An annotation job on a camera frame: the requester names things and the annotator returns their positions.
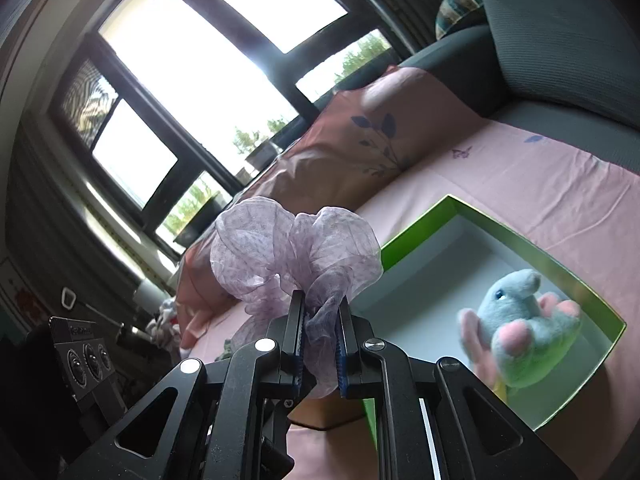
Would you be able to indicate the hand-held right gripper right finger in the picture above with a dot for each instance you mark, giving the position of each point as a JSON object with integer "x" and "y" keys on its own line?
{"x": 350, "y": 350}

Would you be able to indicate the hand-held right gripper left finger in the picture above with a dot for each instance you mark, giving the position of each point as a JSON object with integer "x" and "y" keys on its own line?
{"x": 290, "y": 340}

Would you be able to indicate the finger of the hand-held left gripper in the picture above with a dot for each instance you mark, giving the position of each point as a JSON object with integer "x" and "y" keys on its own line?
{"x": 274, "y": 450}

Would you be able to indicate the purple mesh bath pouf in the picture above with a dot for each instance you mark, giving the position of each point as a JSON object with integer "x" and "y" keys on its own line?
{"x": 280, "y": 255}

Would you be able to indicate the green cardboard box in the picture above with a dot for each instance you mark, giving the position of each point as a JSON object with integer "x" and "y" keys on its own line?
{"x": 430, "y": 280}

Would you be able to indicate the blue elephant plush toy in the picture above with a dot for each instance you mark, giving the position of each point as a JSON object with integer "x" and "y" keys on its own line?
{"x": 525, "y": 340}

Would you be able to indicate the pile of clothes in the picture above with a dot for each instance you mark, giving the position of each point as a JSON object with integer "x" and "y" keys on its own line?
{"x": 162, "y": 325}

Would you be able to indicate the white cylinder container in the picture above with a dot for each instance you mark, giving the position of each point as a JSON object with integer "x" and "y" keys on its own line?
{"x": 150, "y": 294}

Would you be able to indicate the long plant pot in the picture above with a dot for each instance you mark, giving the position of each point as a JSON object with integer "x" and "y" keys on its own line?
{"x": 200, "y": 220}

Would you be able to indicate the stick vacuum cleaner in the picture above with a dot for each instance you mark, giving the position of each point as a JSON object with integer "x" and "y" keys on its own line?
{"x": 132, "y": 334}

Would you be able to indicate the pink leaf print pillow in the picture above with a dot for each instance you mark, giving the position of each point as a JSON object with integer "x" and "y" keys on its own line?
{"x": 340, "y": 160}

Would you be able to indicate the small plant pot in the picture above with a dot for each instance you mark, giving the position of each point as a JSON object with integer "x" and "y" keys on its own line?
{"x": 262, "y": 155}

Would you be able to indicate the black speaker print box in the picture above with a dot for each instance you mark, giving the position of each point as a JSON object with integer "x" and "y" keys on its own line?
{"x": 85, "y": 360}

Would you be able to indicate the pink floral bedsheet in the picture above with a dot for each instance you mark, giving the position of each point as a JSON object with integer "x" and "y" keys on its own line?
{"x": 525, "y": 185}

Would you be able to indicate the grey cabinet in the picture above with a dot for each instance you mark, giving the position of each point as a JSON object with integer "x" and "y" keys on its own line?
{"x": 20, "y": 300}

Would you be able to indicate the black framed window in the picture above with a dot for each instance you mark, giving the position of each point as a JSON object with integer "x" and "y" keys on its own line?
{"x": 200, "y": 75}

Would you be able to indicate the patterned cushion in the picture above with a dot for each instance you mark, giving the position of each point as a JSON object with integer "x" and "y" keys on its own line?
{"x": 457, "y": 10}

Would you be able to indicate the grey sofa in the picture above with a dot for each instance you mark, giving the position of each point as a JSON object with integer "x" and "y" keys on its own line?
{"x": 550, "y": 35}

